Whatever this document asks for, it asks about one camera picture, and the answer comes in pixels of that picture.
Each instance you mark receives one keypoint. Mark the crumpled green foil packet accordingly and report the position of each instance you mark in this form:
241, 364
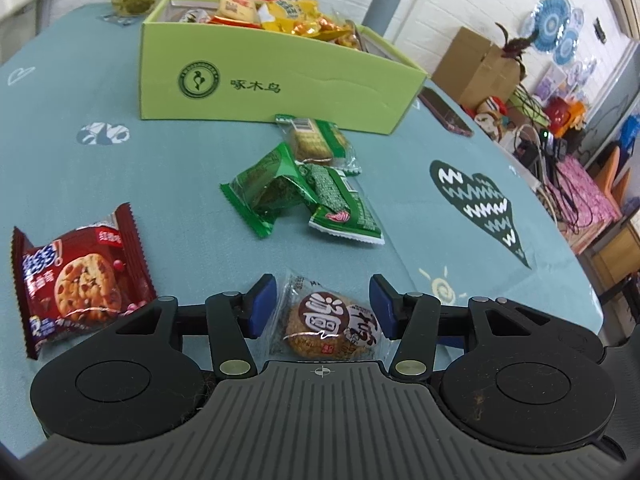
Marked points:
265, 190

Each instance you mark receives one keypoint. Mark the round rice cake packet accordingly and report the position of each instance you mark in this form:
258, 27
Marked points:
325, 330

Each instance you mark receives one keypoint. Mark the red round object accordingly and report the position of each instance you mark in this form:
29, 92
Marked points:
557, 112

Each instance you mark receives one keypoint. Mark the green packet with pink mark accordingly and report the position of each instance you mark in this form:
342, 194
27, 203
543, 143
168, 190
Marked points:
345, 210

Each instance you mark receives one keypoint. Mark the pink patterned cloth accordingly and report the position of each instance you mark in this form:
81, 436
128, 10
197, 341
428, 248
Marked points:
582, 190

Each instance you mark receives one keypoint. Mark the yellow rice cracker packet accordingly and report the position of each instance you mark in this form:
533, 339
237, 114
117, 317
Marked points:
237, 5

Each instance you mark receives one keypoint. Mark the smartphone with pink case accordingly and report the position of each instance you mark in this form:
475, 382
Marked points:
445, 110

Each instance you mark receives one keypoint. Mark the brown cardboard box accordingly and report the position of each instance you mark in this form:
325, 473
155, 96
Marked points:
470, 65

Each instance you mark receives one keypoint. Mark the silver red snack bag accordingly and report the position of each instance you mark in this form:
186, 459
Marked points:
195, 16

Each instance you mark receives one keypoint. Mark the large blue patterned wall plate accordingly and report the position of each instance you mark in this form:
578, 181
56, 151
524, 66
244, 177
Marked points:
550, 22

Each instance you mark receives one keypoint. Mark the light green cardboard box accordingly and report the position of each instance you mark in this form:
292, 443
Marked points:
300, 85

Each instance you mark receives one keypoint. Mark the wooden cabinet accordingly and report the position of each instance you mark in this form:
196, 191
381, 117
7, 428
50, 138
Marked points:
615, 255

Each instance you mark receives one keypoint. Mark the small blue patterned wall plate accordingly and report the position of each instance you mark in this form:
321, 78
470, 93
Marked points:
567, 45

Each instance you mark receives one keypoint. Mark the teal printed tablecloth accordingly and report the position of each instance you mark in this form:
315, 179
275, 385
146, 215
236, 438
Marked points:
150, 170

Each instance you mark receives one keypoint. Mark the dark dried flower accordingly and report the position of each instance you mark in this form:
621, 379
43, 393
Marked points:
515, 42

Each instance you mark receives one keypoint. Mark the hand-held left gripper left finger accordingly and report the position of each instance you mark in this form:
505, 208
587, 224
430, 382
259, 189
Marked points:
265, 305

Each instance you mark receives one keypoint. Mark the grey cylinder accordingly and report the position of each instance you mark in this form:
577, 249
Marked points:
384, 7

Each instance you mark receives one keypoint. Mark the green edged biscuit packet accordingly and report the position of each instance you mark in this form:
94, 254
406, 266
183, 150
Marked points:
312, 142

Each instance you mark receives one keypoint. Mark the orange yellow snack packet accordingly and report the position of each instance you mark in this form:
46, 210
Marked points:
330, 27

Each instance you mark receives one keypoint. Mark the orange plastic chair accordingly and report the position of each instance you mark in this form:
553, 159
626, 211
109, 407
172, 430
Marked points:
612, 170

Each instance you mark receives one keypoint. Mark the dark red cookie packet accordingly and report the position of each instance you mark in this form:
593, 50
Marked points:
85, 280

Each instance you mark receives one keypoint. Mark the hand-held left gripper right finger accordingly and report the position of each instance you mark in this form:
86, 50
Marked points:
382, 305

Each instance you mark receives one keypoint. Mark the small figurine toy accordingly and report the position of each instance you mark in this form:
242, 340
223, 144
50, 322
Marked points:
492, 115

